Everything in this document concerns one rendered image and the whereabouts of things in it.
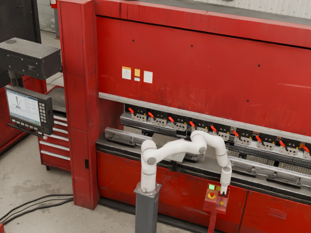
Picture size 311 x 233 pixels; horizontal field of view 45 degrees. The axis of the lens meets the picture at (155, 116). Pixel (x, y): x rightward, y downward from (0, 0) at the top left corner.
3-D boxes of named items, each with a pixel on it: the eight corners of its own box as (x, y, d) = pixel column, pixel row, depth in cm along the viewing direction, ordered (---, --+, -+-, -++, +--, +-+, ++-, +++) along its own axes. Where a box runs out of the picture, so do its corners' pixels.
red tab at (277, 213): (268, 215, 353) (270, 209, 349) (269, 213, 355) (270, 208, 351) (285, 219, 349) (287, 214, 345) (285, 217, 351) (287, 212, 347)
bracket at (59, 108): (22, 118, 366) (21, 112, 362) (37, 107, 386) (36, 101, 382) (58, 127, 356) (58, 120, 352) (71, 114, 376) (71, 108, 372)
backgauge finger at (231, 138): (219, 151, 362) (219, 147, 359) (223, 137, 383) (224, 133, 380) (231, 154, 359) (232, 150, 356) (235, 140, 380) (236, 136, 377)
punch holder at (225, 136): (212, 137, 347) (214, 122, 339) (213, 133, 354) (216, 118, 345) (227, 141, 343) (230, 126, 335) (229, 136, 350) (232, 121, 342)
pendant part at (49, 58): (7, 131, 352) (-9, 45, 308) (26, 119, 372) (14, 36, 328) (51, 147, 335) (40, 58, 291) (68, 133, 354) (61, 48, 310)
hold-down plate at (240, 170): (223, 169, 355) (223, 167, 354) (224, 166, 360) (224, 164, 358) (255, 177, 348) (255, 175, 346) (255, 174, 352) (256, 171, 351)
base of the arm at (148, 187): (153, 199, 300) (154, 181, 290) (132, 191, 306) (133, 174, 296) (163, 184, 315) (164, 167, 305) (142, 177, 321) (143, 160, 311)
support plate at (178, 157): (162, 158, 347) (162, 157, 347) (171, 143, 369) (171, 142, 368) (181, 162, 343) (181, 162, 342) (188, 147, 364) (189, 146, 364)
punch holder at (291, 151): (278, 153, 332) (283, 137, 323) (279, 147, 339) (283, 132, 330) (296, 156, 328) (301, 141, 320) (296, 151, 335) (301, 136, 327)
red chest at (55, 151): (41, 172, 471) (32, 103, 419) (62, 150, 512) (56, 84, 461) (77, 182, 459) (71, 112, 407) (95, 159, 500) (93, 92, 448)
